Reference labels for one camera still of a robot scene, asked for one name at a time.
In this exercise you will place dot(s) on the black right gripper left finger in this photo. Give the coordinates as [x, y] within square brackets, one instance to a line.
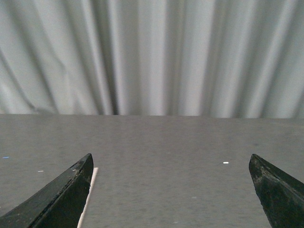
[57, 205]

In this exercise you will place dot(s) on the white chopstick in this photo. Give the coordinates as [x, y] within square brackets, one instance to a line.
[81, 219]

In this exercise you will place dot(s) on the white curtain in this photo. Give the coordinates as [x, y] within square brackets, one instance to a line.
[215, 58]

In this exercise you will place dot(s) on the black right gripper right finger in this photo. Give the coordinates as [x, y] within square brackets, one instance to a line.
[280, 194]

